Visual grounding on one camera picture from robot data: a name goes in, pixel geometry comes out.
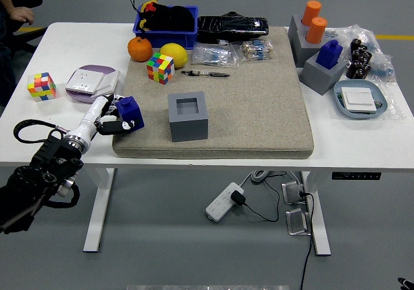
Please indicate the blue seal stamp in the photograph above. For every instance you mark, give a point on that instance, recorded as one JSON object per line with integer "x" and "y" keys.
{"x": 328, "y": 55}
{"x": 129, "y": 110}

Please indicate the black table control panel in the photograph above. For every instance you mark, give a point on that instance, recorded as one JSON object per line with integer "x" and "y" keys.
{"x": 355, "y": 175}

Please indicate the grey-brown mat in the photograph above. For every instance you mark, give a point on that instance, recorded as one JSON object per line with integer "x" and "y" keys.
{"x": 252, "y": 108}

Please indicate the clear bag with blue parts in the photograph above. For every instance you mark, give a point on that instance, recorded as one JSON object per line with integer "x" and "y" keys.
{"x": 381, "y": 63}

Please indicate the black pen tool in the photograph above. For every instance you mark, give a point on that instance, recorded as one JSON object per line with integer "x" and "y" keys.
{"x": 207, "y": 73}

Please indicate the purple plate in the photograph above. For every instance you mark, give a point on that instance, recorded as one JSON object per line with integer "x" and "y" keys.
{"x": 93, "y": 67}

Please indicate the large colourful puzzle cube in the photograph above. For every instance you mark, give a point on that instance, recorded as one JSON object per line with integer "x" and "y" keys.
{"x": 160, "y": 68}

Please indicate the orange fruit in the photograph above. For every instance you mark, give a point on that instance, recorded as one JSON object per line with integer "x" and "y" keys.
{"x": 140, "y": 49}

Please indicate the white switch panel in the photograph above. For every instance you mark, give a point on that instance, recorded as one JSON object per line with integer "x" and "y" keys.
{"x": 110, "y": 83}

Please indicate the orange cylinder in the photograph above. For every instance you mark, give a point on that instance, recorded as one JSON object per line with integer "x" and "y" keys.
{"x": 316, "y": 30}
{"x": 311, "y": 11}

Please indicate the tall grey block holder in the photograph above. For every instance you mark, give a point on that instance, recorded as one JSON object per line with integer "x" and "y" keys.
{"x": 299, "y": 45}

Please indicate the black capacitor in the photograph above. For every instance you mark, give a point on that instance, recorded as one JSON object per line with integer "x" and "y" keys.
{"x": 351, "y": 72}
{"x": 356, "y": 65}
{"x": 355, "y": 45}
{"x": 357, "y": 56}
{"x": 367, "y": 57}
{"x": 366, "y": 70}

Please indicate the red plastic clip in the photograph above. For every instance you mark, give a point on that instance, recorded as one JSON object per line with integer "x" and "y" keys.
{"x": 150, "y": 7}

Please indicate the clear flat plastic bag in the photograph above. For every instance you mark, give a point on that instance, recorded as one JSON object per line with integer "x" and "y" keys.
{"x": 395, "y": 108}

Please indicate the blue-grey dish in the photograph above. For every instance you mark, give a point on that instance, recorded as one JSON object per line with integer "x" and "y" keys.
{"x": 338, "y": 110}

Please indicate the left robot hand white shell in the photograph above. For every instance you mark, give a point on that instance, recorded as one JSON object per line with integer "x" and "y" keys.
{"x": 92, "y": 113}

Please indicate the white power strip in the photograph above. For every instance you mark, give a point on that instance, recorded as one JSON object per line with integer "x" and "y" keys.
{"x": 220, "y": 206}

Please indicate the grey cube seal holder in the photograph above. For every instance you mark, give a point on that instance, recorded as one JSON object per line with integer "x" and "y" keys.
{"x": 189, "y": 127}
{"x": 320, "y": 79}

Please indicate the blue plastic bin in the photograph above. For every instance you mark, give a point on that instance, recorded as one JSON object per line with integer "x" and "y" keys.
{"x": 169, "y": 39}

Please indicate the yellow plastic item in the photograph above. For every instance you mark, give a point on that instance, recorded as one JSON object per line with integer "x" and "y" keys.
{"x": 145, "y": 5}

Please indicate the clear bag of blue resistors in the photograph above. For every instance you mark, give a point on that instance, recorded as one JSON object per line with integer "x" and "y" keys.
{"x": 213, "y": 56}

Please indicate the metal bracket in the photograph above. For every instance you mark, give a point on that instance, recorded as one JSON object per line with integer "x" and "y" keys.
{"x": 292, "y": 193}
{"x": 297, "y": 222}

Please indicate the white wall socket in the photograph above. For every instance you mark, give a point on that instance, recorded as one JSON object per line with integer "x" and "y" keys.
{"x": 82, "y": 80}

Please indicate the small colourful puzzle cube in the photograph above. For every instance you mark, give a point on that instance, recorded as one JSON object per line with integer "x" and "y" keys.
{"x": 41, "y": 87}

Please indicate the white table leg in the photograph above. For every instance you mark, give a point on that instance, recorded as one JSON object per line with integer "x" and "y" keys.
{"x": 97, "y": 212}
{"x": 318, "y": 218}

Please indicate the clear bag of brown components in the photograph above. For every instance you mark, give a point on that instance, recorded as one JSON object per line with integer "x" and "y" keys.
{"x": 257, "y": 50}

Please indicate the person's hand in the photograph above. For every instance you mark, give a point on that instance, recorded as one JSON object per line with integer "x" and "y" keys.
{"x": 22, "y": 14}

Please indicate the yellow lemon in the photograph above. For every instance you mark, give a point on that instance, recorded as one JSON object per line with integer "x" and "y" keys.
{"x": 174, "y": 54}

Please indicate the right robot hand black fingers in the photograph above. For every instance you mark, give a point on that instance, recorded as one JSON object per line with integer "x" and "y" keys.
{"x": 407, "y": 283}

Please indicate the black wrapped flat pack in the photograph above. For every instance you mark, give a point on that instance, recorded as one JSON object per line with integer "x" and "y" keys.
{"x": 231, "y": 28}

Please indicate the white square switch plate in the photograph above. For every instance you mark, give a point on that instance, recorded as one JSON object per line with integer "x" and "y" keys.
{"x": 359, "y": 99}

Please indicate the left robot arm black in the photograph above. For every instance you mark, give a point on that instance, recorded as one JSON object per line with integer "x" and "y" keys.
{"x": 42, "y": 173}

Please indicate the black cloth bag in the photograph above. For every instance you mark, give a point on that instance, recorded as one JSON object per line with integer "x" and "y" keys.
{"x": 174, "y": 18}

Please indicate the black power adapter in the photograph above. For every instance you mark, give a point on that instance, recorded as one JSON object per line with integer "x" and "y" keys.
{"x": 238, "y": 198}

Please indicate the black office chair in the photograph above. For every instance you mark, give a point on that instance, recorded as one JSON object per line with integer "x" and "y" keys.
{"x": 29, "y": 37}

